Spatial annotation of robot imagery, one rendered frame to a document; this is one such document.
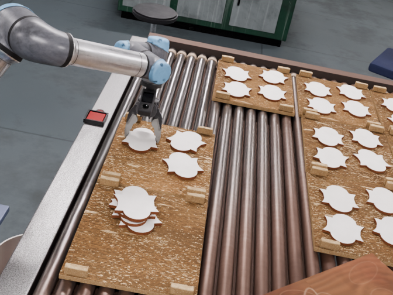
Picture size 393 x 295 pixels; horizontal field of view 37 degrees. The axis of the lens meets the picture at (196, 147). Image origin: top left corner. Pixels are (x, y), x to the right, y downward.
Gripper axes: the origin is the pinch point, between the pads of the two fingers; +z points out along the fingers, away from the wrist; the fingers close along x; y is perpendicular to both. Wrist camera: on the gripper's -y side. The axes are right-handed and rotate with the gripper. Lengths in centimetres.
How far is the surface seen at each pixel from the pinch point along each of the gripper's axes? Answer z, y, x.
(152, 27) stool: -13, 224, 24
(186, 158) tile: 1.6, -6.4, -16.5
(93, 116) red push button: -1.3, 12.6, 19.7
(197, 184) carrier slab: 5.7, -17.9, -21.8
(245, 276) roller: 16, -52, -38
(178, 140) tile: -1.1, 3.9, -12.5
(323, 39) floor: -12, 422, -135
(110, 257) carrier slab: 16, -56, -2
